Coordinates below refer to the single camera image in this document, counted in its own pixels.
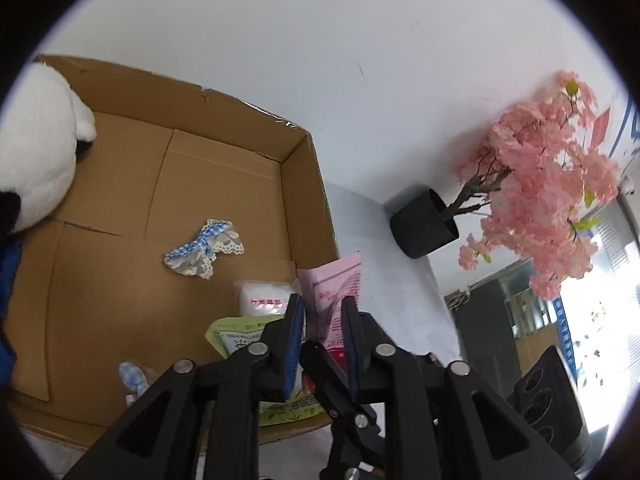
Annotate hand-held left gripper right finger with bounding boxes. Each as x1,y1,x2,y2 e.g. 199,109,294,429
341,296,576,480

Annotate dark glass door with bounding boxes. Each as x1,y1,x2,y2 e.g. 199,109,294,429
445,277,523,391

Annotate red wall paper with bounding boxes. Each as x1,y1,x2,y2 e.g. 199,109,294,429
590,107,612,146

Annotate black plant pot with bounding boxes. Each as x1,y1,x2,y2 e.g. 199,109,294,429
390,187,460,259

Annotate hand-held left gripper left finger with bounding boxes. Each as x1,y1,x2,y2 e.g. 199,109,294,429
62,292,307,480

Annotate panda plush toy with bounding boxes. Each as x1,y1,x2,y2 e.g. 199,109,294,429
0,62,98,235

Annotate blue gingham lace bow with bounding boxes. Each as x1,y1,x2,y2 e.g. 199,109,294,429
164,219,246,281

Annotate pink packet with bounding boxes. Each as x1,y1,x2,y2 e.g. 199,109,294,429
296,252,363,361

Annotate light green leaf-print packet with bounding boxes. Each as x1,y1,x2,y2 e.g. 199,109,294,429
205,316,328,427

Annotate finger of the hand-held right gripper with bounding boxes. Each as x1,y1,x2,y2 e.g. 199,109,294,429
299,340,388,480

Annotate pink artificial blossom tree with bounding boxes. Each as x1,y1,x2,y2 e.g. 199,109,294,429
457,71,623,298

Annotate small blue checkered bow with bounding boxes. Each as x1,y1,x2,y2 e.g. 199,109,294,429
118,361,151,403

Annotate clear red-print plastic bag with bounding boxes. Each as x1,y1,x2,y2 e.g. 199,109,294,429
234,279,301,318

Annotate brown cardboard box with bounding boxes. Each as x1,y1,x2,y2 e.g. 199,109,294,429
7,55,340,453

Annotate blue cloth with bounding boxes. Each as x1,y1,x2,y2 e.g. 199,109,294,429
0,232,23,388

